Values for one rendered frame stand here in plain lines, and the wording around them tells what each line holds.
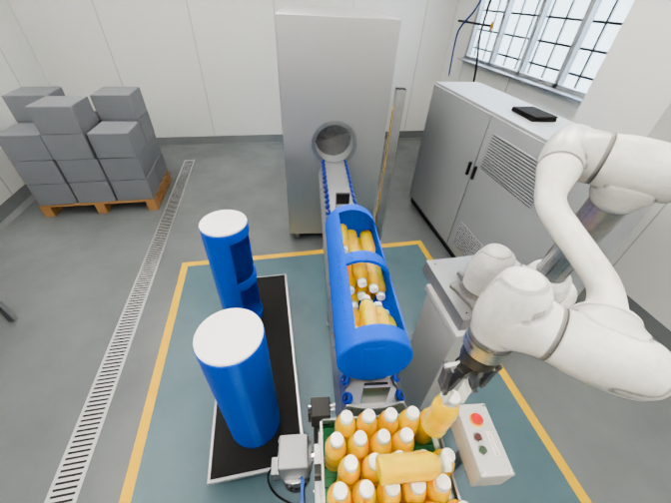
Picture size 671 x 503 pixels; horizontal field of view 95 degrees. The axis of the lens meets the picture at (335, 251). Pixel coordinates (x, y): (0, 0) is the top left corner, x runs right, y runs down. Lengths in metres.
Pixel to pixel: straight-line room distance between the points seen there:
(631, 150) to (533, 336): 0.57
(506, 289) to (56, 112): 4.06
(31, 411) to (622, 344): 2.94
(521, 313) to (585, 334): 0.10
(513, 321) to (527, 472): 1.96
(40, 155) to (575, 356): 4.47
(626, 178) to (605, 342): 0.50
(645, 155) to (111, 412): 2.80
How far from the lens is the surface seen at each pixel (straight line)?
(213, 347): 1.36
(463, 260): 1.75
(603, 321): 0.66
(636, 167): 1.03
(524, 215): 2.63
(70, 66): 6.26
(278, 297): 2.65
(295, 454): 1.32
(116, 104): 4.39
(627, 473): 2.87
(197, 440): 2.36
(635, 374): 0.66
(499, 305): 0.60
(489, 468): 1.17
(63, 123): 4.20
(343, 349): 1.14
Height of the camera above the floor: 2.13
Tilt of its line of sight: 40 degrees down
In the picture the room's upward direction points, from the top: 3 degrees clockwise
